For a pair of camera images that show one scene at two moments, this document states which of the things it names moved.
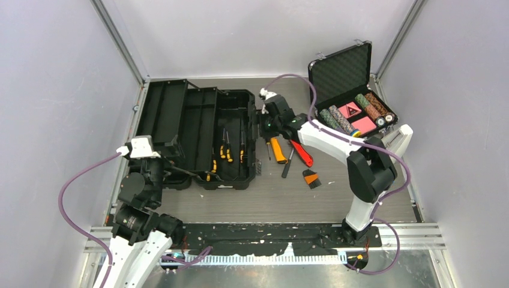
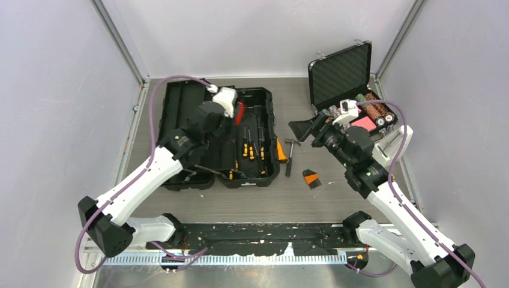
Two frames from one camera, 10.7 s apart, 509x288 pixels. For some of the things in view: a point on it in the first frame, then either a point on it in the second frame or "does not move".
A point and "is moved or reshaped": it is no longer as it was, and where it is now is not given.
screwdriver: [222, 149] → [245, 144]
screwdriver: [228, 150] → [251, 148]
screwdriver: [242, 150] → [262, 148]
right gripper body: [269, 127] → [332, 140]
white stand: [399, 140] does not move
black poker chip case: [344, 99] does not move
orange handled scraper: [311, 179] does not move
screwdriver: [214, 163] → [262, 170]
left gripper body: [168, 158] → [222, 132]
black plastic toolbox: [201, 135] is moved or reshaped
